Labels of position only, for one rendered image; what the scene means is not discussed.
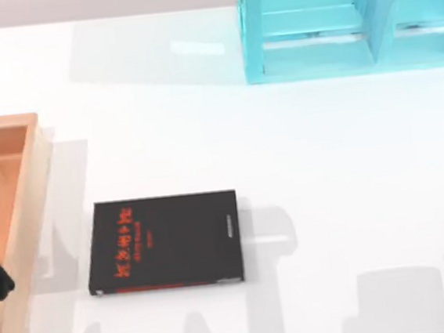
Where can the black book with red lettering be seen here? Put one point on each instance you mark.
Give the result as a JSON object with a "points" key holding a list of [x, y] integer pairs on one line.
{"points": [[174, 242]]}

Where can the light blue rack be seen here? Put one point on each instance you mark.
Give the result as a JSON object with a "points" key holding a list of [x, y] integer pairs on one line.
{"points": [[310, 20]]}

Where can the shallow salmon-coloured box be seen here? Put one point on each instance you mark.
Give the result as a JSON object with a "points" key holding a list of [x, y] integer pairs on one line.
{"points": [[9, 187]]}

